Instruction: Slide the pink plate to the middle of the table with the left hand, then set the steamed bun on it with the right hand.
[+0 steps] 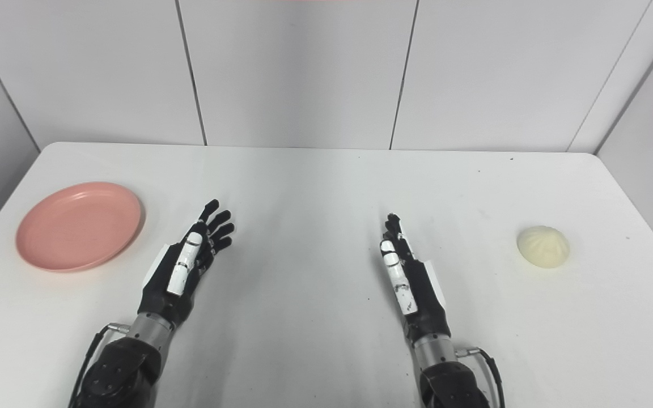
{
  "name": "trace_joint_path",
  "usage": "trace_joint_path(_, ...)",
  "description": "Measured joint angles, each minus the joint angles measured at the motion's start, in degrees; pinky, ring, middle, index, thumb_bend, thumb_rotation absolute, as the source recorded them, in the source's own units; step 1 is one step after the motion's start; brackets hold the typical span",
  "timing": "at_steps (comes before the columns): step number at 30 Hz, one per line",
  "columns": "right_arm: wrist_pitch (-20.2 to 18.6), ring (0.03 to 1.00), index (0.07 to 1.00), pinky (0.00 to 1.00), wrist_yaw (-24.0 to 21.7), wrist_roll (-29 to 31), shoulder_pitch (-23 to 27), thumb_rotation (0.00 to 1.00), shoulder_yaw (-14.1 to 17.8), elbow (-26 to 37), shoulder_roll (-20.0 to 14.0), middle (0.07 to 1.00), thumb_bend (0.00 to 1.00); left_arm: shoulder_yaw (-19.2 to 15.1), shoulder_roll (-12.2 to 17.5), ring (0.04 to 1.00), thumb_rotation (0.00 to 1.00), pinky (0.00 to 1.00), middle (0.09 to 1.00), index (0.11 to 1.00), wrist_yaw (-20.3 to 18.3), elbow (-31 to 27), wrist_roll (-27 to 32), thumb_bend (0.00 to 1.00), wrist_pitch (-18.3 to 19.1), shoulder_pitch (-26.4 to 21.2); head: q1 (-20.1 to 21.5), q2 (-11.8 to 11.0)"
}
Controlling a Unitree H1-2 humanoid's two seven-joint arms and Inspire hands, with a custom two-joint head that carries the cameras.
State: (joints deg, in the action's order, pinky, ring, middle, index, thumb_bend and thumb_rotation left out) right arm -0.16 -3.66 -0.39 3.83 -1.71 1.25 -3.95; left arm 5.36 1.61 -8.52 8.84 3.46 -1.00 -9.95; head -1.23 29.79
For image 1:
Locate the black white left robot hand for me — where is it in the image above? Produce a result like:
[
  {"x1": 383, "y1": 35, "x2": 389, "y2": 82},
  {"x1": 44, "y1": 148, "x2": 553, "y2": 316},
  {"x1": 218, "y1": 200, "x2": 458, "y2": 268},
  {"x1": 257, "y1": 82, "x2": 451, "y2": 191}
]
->
[{"x1": 137, "y1": 198, "x2": 236, "y2": 329}]

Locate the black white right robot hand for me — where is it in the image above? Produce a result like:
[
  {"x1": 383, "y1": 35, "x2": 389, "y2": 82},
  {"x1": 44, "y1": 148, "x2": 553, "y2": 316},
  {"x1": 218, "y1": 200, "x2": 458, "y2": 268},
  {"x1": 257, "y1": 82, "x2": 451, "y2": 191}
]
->
[{"x1": 379, "y1": 213, "x2": 452, "y2": 345}]

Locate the pink round plate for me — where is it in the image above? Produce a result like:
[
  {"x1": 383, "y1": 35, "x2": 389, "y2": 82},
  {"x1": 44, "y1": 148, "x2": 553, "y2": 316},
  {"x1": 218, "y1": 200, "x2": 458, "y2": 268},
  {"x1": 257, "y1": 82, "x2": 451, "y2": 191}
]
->
[{"x1": 15, "y1": 181, "x2": 143, "y2": 273}]

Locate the cream steamed bun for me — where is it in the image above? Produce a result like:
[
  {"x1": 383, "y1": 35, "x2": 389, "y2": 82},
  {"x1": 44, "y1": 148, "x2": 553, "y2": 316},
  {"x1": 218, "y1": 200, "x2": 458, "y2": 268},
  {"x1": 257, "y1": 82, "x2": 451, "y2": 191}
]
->
[{"x1": 516, "y1": 225, "x2": 571, "y2": 269}]

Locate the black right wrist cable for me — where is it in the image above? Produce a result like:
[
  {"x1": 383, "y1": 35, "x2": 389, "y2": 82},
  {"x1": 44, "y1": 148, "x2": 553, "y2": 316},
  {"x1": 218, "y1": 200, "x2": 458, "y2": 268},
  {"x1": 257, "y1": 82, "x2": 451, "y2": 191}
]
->
[{"x1": 456, "y1": 347, "x2": 506, "y2": 408}]

